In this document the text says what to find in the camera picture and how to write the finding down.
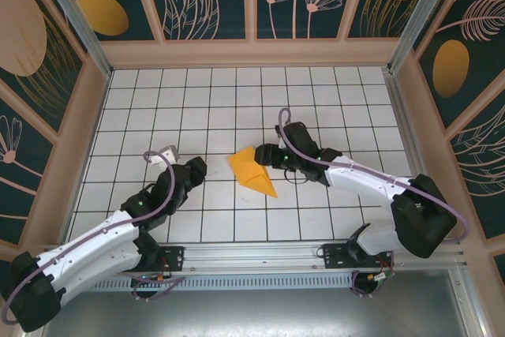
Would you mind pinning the yellow cloth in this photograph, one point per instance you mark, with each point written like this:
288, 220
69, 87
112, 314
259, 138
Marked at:
252, 175

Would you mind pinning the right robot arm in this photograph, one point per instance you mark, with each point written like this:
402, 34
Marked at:
422, 218

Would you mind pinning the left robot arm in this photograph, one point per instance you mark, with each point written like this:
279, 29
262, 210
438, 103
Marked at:
90, 246

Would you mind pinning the grey metal sheet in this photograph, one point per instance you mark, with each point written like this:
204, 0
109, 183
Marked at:
252, 313

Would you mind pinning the small controller board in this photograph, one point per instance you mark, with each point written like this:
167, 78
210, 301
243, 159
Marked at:
378, 277
148, 278

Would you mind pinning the aluminium side bar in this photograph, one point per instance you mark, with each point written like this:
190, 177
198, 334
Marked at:
469, 305

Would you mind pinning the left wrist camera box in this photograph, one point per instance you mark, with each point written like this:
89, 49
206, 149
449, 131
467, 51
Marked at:
165, 155

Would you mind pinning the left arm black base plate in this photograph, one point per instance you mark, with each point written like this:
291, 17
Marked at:
173, 258

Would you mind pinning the long aluminium mounting rail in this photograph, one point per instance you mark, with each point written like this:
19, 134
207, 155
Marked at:
252, 258

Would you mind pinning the aluminium table edge rail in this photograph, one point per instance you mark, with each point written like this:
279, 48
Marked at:
404, 124

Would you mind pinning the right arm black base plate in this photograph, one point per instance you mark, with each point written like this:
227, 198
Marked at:
335, 256

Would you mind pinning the aluminium corner post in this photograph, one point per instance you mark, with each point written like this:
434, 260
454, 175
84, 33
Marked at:
420, 17
79, 21

